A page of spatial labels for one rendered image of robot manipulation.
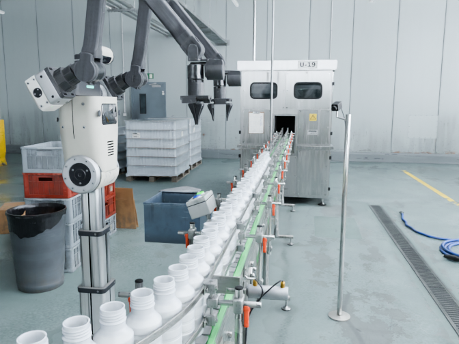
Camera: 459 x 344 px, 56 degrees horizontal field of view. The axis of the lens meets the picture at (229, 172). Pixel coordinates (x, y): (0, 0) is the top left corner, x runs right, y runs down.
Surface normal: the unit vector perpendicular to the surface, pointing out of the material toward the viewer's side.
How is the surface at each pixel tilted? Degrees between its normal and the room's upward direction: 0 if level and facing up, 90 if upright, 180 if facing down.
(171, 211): 90
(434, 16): 90
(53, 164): 90
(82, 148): 101
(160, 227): 90
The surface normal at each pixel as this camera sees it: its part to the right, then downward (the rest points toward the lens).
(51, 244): 0.76, 0.16
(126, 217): -0.13, 0.30
